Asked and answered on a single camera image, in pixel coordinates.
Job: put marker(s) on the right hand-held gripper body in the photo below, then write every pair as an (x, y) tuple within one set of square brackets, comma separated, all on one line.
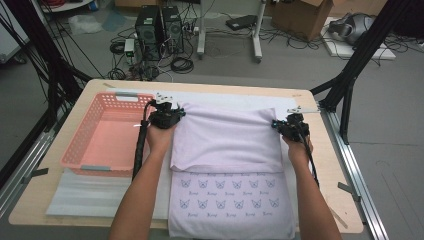
[(295, 128)]

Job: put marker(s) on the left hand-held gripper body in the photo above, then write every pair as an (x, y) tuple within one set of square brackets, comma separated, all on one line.
[(163, 116)]

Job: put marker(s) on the lilac printed towel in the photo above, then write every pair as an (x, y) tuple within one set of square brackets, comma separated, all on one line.
[(226, 140)]

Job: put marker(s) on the pink plastic basket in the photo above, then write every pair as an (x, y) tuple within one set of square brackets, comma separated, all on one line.
[(110, 143)]

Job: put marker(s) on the person's right hand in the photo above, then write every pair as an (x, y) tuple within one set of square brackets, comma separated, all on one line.
[(298, 151)]

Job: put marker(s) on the person's left hand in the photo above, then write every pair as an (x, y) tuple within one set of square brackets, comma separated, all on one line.
[(160, 141)]

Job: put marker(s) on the white grid mat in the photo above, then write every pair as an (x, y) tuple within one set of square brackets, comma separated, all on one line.
[(213, 98)]

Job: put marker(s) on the small white device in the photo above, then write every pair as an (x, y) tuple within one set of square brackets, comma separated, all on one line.
[(129, 46)]

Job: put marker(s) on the slim black computer tower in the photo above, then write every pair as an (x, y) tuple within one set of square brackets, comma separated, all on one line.
[(173, 30)]

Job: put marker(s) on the white metal stand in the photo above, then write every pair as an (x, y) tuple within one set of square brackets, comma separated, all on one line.
[(201, 33)]

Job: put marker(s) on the large black computer tower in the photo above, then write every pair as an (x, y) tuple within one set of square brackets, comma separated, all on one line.
[(148, 33)]

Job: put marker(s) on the white floor board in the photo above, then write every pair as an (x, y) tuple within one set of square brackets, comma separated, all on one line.
[(346, 50)]

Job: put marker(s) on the open cardboard box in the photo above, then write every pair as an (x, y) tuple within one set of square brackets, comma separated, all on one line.
[(300, 20)]

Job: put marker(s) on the tan tape strip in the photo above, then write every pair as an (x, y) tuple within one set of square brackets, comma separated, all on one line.
[(340, 219)]

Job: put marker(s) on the black flat device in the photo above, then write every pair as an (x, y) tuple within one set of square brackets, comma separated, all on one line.
[(241, 22)]

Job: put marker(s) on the teal floor sheet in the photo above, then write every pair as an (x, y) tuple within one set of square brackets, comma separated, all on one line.
[(115, 20)]

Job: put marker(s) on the white foam sheet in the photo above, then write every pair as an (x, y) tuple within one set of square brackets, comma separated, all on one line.
[(83, 196)]

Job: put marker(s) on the flat cardboard box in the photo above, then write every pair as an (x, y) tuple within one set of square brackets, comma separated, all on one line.
[(133, 3)]

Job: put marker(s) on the grey rounded device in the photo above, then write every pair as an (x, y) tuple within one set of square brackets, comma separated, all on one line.
[(356, 26)]

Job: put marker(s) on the clear plastic bag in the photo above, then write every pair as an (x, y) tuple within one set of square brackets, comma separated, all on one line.
[(83, 25)]

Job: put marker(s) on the white round table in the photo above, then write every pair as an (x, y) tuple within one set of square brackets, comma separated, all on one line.
[(66, 7)]

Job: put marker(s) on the white cabinet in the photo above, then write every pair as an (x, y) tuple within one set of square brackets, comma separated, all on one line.
[(10, 40)]

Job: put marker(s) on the aluminium rail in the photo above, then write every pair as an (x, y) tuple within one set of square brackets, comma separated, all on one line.
[(353, 166), (33, 151)]

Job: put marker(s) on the grey metal bracket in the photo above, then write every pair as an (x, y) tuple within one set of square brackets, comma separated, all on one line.
[(346, 188), (38, 172)]

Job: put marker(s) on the black metal frame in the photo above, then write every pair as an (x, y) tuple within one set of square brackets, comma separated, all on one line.
[(43, 43), (366, 50)]

